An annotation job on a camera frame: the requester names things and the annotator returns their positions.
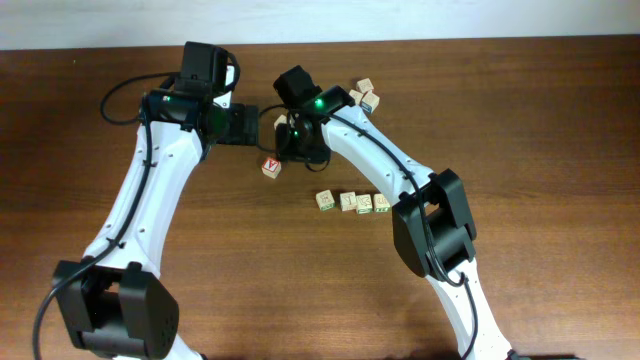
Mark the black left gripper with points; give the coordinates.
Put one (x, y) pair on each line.
(244, 129)

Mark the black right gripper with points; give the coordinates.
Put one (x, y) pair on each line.
(283, 149)

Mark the wooden block red A face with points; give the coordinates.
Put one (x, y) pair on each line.
(271, 167)

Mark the wooden block green trim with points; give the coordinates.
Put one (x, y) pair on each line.
(325, 200)

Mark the wooden block letter J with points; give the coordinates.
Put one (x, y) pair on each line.
(348, 201)

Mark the wooden block number 9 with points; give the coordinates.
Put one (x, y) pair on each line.
(364, 204)

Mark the wooden block red E face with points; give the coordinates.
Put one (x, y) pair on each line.
(380, 203)

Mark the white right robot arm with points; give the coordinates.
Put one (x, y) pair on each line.
(433, 228)

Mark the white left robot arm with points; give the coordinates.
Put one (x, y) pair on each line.
(112, 301)

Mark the wooden block blue H face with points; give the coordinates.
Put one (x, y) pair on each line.
(281, 120)

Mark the wooden block beside cluster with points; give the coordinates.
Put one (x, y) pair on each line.
(356, 96)

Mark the wooden block blue side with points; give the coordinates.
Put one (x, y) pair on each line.
(369, 102)

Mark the wooden block top of cluster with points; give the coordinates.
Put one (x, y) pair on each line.
(364, 86)

